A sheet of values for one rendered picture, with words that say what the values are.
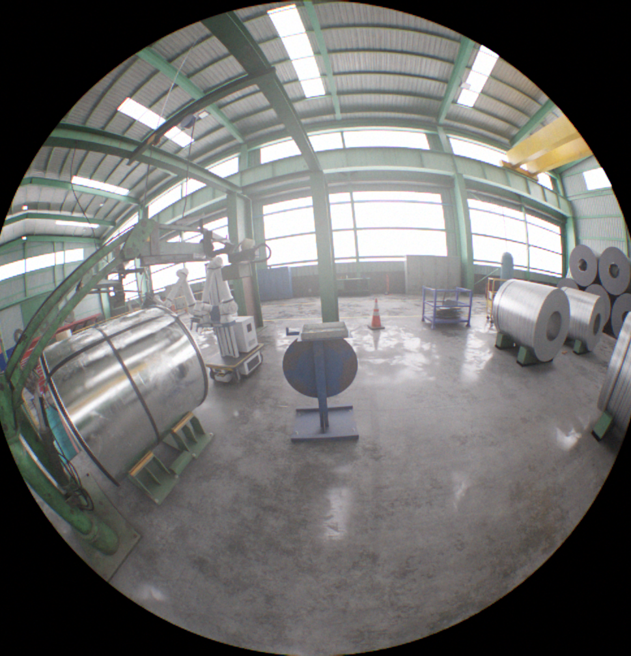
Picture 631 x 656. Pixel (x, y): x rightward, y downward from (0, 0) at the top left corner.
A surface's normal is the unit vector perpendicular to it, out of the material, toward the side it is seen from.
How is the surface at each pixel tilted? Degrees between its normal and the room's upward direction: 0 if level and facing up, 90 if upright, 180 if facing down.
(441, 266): 90
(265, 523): 0
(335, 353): 90
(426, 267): 90
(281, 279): 90
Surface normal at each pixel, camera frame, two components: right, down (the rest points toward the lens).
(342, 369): -0.03, 0.29
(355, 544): -0.08, -0.95
